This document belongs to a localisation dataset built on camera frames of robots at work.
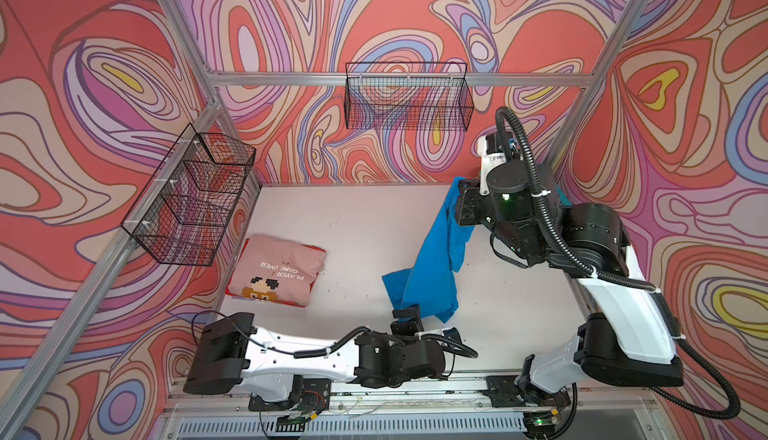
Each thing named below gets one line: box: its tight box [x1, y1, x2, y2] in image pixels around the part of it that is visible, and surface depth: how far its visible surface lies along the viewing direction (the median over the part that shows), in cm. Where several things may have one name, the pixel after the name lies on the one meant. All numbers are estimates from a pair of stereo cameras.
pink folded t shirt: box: [229, 235, 326, 307], surface depth 88 cm
